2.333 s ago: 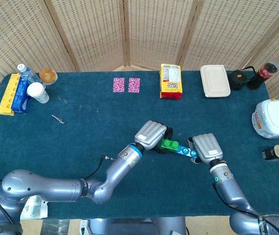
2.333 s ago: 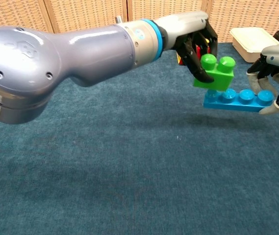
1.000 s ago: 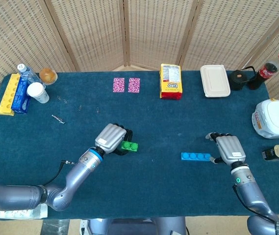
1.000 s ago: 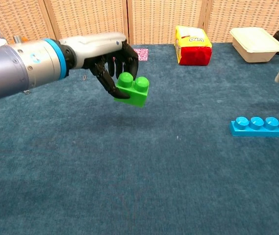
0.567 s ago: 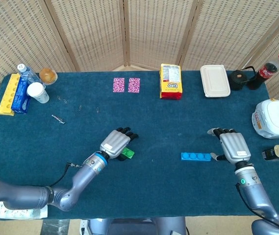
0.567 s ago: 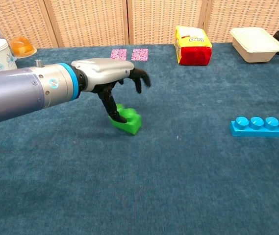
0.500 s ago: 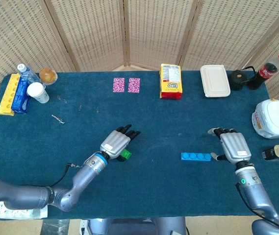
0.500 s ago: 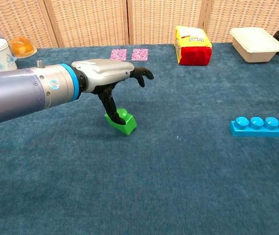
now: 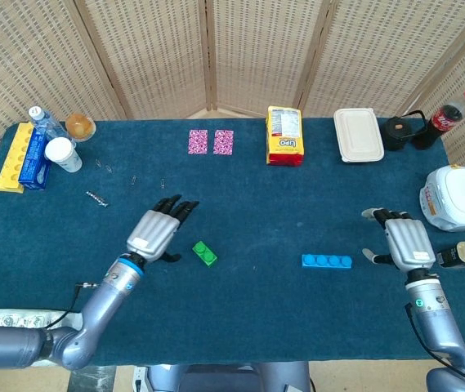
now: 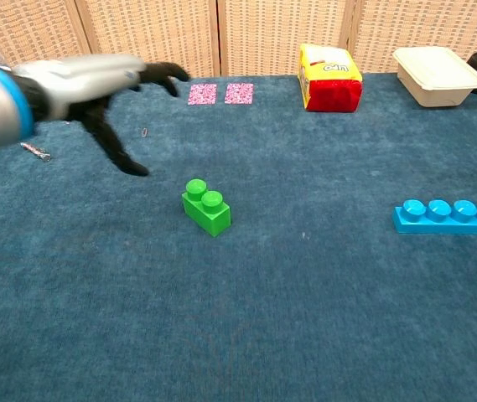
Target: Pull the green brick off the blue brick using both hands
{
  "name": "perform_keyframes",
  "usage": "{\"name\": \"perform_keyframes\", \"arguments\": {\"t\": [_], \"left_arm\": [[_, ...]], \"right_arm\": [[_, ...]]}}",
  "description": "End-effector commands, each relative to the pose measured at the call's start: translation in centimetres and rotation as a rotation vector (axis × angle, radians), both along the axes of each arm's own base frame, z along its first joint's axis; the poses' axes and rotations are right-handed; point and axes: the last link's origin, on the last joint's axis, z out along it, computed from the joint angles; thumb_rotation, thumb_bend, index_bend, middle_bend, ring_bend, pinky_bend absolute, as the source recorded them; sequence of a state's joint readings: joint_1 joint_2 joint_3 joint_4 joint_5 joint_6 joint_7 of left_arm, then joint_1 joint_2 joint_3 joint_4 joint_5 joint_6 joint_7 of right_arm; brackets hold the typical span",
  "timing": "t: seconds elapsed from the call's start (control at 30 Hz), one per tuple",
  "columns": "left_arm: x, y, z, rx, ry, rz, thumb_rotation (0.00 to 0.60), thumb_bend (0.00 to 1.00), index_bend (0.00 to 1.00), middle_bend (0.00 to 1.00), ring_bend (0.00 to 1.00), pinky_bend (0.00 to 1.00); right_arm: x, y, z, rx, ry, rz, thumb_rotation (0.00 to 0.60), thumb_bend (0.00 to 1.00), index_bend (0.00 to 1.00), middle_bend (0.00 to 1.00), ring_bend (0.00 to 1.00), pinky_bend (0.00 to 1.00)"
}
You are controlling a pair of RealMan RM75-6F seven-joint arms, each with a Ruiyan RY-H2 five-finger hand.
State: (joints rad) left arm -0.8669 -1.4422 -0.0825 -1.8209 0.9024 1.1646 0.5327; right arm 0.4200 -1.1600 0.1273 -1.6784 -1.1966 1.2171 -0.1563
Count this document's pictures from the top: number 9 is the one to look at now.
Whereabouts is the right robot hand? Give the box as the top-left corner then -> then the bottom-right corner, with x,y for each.
361,207 -> 437,273

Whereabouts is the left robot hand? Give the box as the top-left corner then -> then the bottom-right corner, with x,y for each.
125,194 -> 199,264

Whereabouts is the green toy brick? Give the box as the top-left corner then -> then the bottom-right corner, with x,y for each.
192,241 -> 219,269

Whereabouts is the blue toy brick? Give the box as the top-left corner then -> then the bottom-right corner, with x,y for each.
301,253 -> 354,270

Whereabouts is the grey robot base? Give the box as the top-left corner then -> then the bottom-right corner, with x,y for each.
133,362 -> 313,392

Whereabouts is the small black box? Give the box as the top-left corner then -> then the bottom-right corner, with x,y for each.
436,244 -> 465,270

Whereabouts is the white rice cooker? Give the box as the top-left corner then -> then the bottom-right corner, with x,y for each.
418,163 -> 465,233

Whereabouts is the pink patterned card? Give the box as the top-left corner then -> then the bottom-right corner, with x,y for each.
212,129 -> 235,156
188,129 -> 209,156

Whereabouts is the white lidded lunch box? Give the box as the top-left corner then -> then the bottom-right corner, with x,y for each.
333,107 -> 386,164

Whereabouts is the white paper cup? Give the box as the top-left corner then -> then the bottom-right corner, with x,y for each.
44,136 -> 83,173

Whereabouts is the cola bottle with red cap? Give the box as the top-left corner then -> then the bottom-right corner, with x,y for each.
413,86 -> 465,151

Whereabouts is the blue toothpaste box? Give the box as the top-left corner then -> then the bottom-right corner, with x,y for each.
18,129 -> 52,191

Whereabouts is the clear water bottle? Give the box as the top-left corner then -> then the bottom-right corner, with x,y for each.
28,105 -> 77,148

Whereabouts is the yellow plastic tray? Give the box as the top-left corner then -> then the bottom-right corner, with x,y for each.
0,122 -> 37,194

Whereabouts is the yellow red snack bag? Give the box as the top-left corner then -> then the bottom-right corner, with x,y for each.
266,105 -> 306,167

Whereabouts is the white printed plastic bag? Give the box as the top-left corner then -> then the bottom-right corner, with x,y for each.
0,308 -> 84,332

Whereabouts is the woven folding screen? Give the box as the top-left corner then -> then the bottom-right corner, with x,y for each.
0,0 -> 465,246

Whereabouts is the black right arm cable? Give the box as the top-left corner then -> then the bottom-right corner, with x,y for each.
405,304 -> 465,387

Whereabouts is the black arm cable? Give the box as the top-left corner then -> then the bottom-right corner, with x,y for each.
46,281 -> 102,330
405,304 -> 465,387

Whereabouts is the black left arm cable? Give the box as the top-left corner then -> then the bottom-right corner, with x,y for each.
46,281 -> 102,330

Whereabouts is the black pot with handle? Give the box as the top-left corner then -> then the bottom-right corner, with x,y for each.
381,109 -> 428,152

